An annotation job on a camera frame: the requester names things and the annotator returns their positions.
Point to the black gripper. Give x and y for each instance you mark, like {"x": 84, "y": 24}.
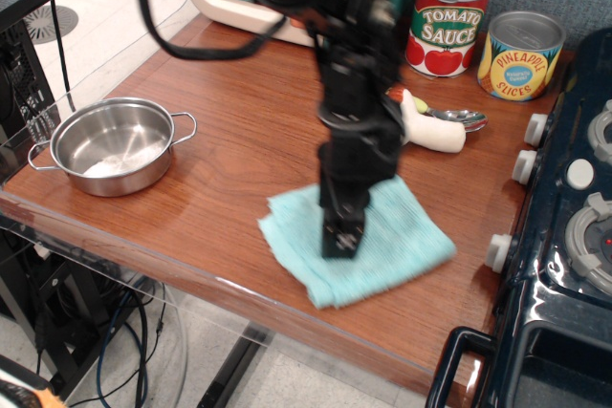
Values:
{"x": 365, "y": 132}

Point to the light blue towel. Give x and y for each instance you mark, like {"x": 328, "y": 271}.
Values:
{"x": 400, "y": 243}

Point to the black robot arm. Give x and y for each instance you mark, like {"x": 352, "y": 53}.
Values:
{"x": 356, "y": 22}

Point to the plush mushroom toy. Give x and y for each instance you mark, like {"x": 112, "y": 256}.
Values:
{"x": 424, "y": 130}

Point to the white stove knob bottom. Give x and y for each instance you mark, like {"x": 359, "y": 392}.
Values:
{"x": 497, "y": 252}

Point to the white stove knob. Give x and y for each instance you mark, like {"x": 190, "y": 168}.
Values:
{"x": 535, "y": 129}
{"x": 524, "y": 166}
{"x": 497, "y": 252}

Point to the white stove knob middle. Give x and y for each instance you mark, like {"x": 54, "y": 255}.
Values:
{"x": 524, "y": 166}

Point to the black table leg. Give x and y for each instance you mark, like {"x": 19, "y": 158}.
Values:
{"x": 230, "y": 374}

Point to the white stove knob top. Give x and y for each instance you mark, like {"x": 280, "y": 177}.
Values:
{"x": 535, "y": 129}

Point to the dark blue toy stove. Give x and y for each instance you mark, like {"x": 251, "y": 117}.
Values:
{"x": 551, "y": 342}

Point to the stainless steel pot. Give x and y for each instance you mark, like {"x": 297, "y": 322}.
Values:
{"x": 114, "y": 147}

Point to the tomato sauce can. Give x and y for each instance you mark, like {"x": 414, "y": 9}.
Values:
{"x": 443, "y": 34}

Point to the pineapple slices can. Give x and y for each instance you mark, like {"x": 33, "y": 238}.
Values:
{"x": 520, "y": 55}

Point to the green handled metal spoon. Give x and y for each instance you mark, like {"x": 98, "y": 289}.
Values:
{"x": 472, "y": 121}

